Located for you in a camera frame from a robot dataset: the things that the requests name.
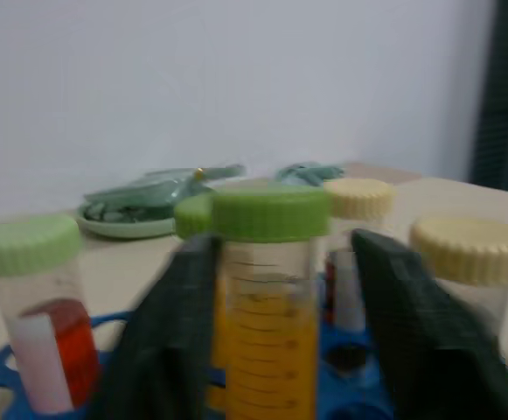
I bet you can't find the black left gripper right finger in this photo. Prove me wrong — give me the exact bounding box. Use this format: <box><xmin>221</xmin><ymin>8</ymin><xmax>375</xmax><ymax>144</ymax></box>
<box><xmin>350</xmin><ymin>228</ymin><xmax>508</xmax><ymax>420</ymax></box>

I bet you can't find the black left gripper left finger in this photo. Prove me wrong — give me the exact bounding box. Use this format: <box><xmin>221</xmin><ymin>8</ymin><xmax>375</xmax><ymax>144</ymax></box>
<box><xmin>87</xmin><ymin>233</ymin><xmax>224</xmax><ymax>420</ymax></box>

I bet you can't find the green-capped yellow liquid tube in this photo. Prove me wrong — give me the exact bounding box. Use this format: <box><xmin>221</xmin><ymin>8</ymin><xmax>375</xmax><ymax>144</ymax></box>
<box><xmin>173</xmin><ymin>192</ymin><xmax>228</xmax><ymax>412</ymax></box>
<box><xmin>212</xmin><ymin>186</ymin><xmax>332</xmax><ymax>420</ymax></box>

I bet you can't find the cream-capped test tube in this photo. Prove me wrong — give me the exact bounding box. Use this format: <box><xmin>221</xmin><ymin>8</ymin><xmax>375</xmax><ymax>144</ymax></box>
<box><xmin>409</xmin><ymin>217</ymin><xmax>508</xmax><ymax>377</ymax></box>

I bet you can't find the blue test tube rack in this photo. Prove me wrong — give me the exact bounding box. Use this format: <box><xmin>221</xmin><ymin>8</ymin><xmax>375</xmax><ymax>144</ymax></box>
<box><xmin>0</xmin><ymin>270</ymin><xmax>401</xmax><ymax>420</ymax></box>

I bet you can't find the light green plate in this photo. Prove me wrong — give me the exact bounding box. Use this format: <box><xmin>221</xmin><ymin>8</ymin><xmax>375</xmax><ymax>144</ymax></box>
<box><xmin>76</xmin><ymin>204</ymin><xmax>180</xmax><ymax>240</ymax></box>

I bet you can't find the green-capped red liquid tube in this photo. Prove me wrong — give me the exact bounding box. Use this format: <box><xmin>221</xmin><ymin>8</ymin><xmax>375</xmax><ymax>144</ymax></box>
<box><xmin>0</xmin><ymin>213</ymin><xmax>101</xmax><ymax>415</ymax></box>

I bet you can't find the cream-capped red liquid tube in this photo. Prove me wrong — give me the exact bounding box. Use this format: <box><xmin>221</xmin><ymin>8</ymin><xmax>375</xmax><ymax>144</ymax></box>
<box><xmin>323</xmin><ymin>178</ymin><xmax>397</xmax><ymax>333</ymax></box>

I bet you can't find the teal glove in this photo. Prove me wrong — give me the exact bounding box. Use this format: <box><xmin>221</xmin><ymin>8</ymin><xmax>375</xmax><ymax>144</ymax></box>
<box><xmin>275</xmin><ymin>161</ymin><xmax>346</xmax><ymax>187</ymax></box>

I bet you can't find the dark ribbed post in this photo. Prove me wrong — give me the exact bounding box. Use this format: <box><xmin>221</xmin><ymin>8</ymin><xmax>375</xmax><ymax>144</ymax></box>
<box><xmin>470</xmin><ymin>0</ymin><xmax>508</xmax><ymax>196</ymax></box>

